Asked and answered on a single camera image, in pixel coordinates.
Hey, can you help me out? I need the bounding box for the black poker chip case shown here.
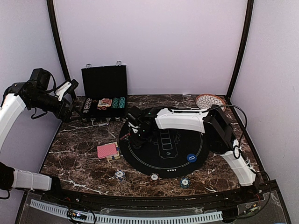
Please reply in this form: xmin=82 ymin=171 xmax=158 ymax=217
xmin=81 ymin=65 xmax=128 ymax=122

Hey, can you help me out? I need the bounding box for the right black frame post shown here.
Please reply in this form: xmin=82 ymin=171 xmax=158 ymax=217
xmin=225 ymin=0 xmax=255 ymax=101

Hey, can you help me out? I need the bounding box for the yellow card deck box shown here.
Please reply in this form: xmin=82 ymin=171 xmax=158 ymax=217
xmin=106 ymin=142 xmax=121 ymax=161

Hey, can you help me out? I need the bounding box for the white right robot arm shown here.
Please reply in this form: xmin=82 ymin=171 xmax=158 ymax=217
xmin=127 ymin=105 xmax=257 ymax=203

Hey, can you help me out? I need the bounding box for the black frame post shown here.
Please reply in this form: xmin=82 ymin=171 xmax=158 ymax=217
xmin=225 ymin=0 xmax=255 ymax=101
xmin=46 ymin=0 xmax=78 ymax=98

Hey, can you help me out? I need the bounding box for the red-backed playing card deck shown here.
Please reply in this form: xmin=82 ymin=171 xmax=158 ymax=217
xmin=97 ymin=143 xmax=117 ymax=159

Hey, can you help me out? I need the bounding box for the left black frame post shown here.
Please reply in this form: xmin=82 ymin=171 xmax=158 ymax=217
xmin=46 ymin=0 xmax=78 ymax=98

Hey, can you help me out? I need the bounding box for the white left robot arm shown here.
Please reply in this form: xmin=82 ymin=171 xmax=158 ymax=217
xmin=0 ymin=68 xmax=78 ymax=203

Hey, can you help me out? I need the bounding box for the blue-green chip stack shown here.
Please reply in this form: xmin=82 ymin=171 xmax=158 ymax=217
xmin=180 ymin=178 xmax=190 ymax=189

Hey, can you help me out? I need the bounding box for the red triangular dealer button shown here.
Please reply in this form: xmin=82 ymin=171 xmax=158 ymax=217
xmin=119 ymin=133 xmax=130 ymax=141

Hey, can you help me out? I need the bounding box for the white slotted cable duct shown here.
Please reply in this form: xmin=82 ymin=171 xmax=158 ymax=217
xmin=29 ymin=199 xmax=223 ymax=224

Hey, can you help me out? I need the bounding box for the red chip stack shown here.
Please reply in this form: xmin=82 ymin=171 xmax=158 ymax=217
xmin=149 ymin=173 xmax=159 ymax=186

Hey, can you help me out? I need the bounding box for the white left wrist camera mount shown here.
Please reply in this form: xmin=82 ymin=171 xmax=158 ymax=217
xmin=54 ymin=79 xmax=79 ymax=101

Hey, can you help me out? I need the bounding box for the blue small blind button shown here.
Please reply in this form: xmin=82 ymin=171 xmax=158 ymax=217
xmin=186 ymin=154 xmax=197 ymax=163

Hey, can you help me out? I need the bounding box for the round black poker mat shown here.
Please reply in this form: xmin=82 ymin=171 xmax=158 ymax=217
xmin=119 ymin=120 xmax=209 ymax=178

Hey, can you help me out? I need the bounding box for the patterned ceramic plate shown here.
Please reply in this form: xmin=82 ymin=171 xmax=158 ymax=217
xmin=195 ymin=94 xmax=226 ymax=109

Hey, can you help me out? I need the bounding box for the blue chip stack left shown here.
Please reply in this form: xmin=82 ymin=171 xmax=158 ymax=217
xmin=114 ymin=170 xmax=126 ymax=182

